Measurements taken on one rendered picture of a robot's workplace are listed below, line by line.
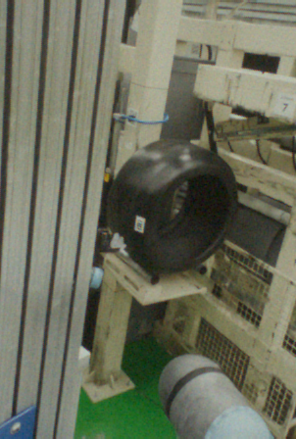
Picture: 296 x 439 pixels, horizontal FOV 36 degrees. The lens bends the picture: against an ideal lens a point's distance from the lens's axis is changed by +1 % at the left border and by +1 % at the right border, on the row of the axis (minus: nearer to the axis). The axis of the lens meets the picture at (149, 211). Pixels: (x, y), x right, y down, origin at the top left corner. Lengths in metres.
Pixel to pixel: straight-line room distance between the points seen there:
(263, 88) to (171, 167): 0.48
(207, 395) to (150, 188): 1.14
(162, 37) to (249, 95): 0.45
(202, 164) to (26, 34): 1.39
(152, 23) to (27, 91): 1.56
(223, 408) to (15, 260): 0.37
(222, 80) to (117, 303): 1.22
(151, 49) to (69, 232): 1.50
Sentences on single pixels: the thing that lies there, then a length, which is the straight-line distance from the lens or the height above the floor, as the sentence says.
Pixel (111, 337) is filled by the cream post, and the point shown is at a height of 0.34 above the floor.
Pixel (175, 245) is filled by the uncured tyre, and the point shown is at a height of 0.94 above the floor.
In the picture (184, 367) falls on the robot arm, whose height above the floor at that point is 1.36.
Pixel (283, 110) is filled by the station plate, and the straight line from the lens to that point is 1.86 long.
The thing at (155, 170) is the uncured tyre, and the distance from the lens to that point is 1.80.
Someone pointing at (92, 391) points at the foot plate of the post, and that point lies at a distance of 2.74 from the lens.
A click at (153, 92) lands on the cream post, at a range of 2.12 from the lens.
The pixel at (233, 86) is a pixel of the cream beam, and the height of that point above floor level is 1.72.
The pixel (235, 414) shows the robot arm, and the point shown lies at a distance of 0.74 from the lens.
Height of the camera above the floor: 1.84
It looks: 20 degrees down
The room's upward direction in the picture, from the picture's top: 10 degrees clockwise
